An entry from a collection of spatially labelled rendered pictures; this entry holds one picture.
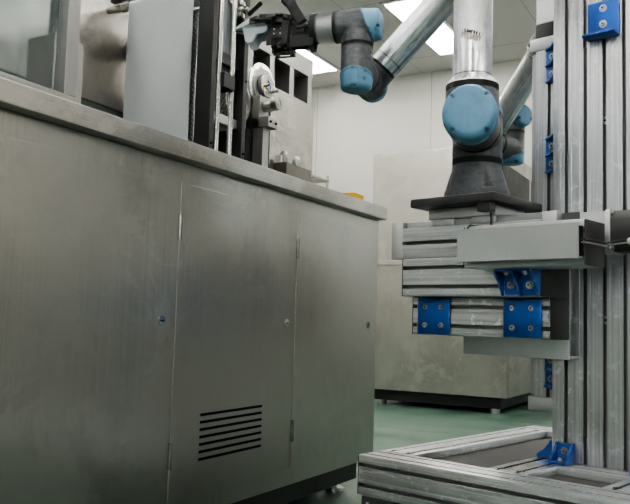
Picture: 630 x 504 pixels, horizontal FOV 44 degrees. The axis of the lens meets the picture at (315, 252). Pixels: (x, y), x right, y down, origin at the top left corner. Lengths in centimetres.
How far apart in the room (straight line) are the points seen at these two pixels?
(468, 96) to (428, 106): 551
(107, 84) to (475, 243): 127
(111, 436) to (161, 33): 120
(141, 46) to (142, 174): 80
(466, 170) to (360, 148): 560
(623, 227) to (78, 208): 105
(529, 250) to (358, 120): 598
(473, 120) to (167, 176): 66
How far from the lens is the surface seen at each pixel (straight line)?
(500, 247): 161
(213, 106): 204
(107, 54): 245
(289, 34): 191
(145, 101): 228
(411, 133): 722
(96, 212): 150
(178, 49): 225
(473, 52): 177
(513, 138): 261
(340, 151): 750
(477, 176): 181
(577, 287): 187
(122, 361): 156
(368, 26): 184
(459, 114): 171
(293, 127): 327
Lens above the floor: 53
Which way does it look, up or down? 5 degrees up
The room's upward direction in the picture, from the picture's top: 2 degrees clockwise
